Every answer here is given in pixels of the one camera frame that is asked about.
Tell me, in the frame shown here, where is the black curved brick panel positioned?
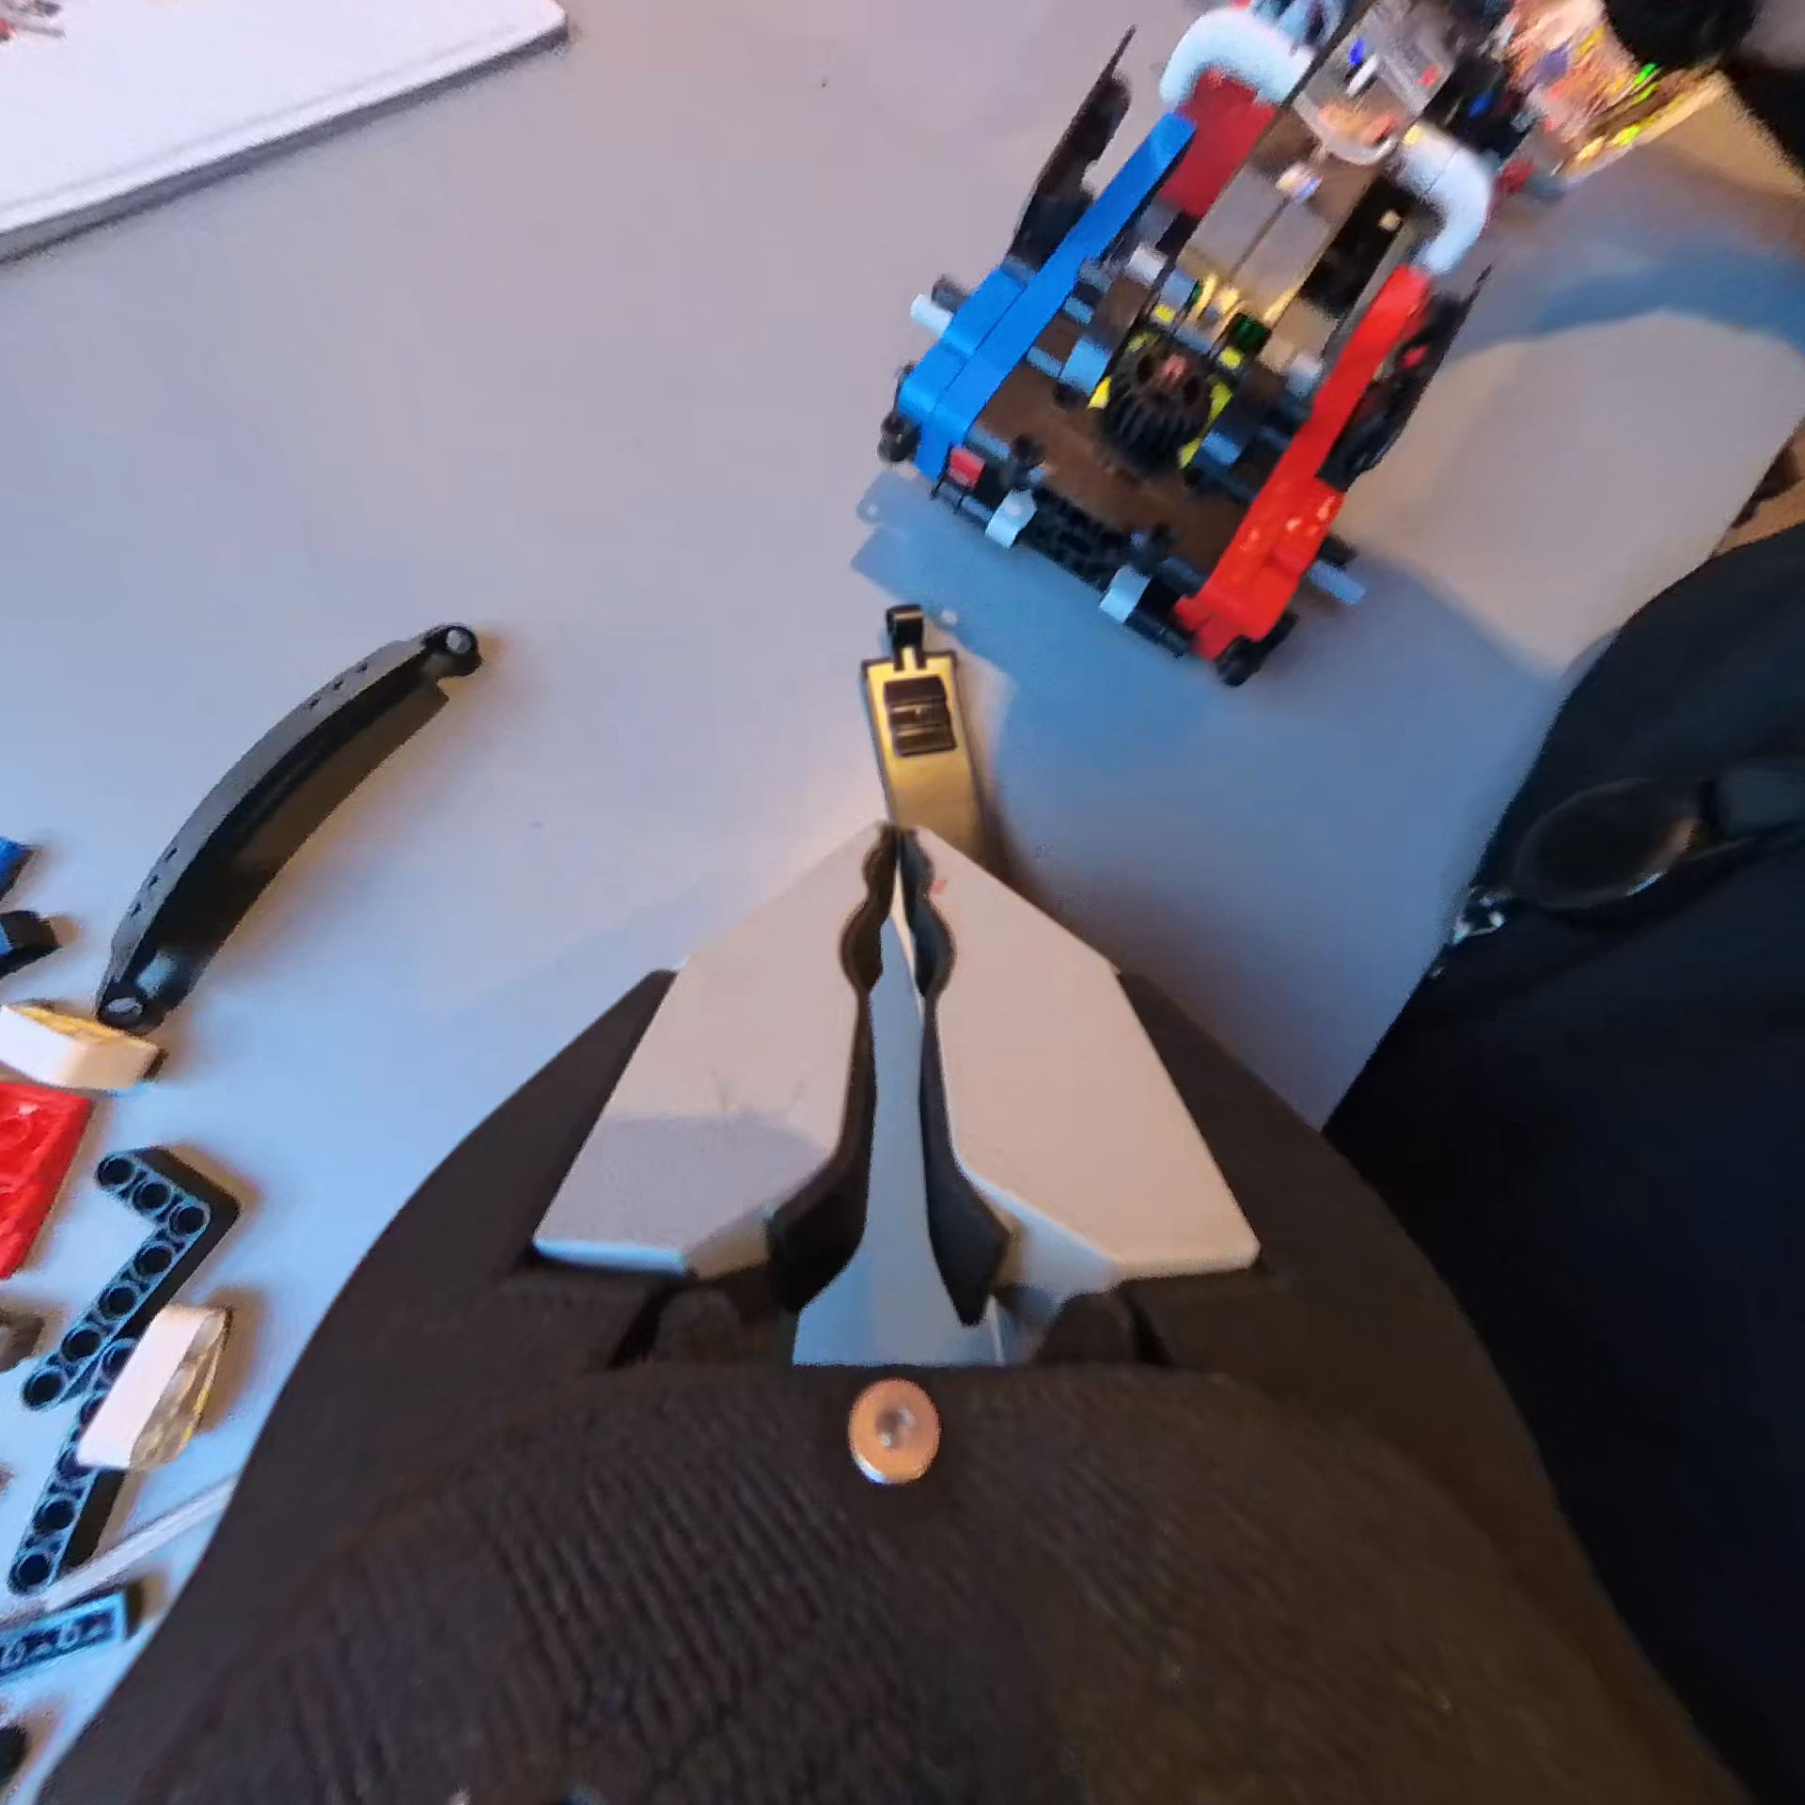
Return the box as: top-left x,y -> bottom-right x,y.
860,605 -> 1009,876
97,622 -> 483,1030

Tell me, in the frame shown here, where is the holographic sticker sheet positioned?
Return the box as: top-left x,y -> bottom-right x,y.
1535,0 -> 1737,177

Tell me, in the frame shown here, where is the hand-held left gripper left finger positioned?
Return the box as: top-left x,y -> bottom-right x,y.
532,820 -> 904,1318

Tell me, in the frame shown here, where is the open instruction booklet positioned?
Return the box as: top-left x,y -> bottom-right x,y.
0,0 -> 568,261

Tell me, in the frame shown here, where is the toy brick car model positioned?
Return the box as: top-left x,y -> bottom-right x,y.
877,0 -> 1525,689

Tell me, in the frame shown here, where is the pile of loose toy bricks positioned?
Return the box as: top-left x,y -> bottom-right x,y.
0,831 -> 244,1751

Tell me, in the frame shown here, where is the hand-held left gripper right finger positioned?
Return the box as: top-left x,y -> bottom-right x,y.
900,827 -> 1261,1327

